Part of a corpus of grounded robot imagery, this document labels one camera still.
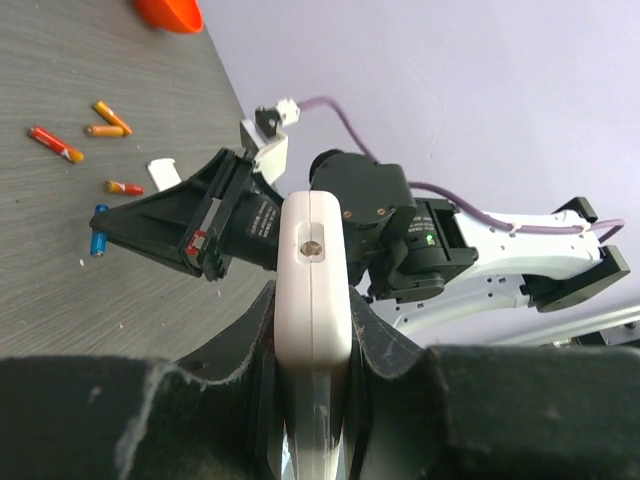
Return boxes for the red battery middle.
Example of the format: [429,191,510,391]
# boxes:
[28,126,84,164]

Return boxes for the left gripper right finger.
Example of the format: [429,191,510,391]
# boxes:
[343,292,639,479]

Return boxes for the white remote control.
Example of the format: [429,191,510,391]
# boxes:
[274,191,352,479]

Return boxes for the orange bowl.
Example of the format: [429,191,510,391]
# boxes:
[132,0,204,34]

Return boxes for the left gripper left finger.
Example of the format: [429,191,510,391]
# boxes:
[1,282,283,479]

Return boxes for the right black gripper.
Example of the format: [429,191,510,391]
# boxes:
[89,148,252,281]

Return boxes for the white battery cover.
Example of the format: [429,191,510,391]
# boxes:
[146,158,182,192]

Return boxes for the blue battery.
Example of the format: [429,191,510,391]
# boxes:
[89,204,109,258]

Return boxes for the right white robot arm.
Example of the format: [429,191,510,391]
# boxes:
[90,149,630,334]

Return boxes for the red orange battery near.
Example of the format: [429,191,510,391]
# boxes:
[104,180,145,197]

